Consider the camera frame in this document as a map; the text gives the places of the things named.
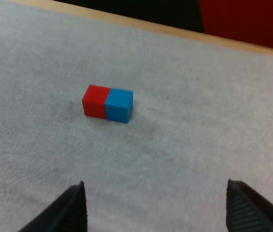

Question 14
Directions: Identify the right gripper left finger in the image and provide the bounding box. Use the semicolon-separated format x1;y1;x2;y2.
17;180;88;232

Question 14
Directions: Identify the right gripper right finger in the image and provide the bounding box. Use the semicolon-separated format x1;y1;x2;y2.
225;178;273;232

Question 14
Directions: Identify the red cube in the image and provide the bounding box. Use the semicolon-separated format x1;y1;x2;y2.
82;84;111;120

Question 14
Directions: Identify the blue cube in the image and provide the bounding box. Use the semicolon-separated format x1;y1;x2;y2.
104;87;134;124

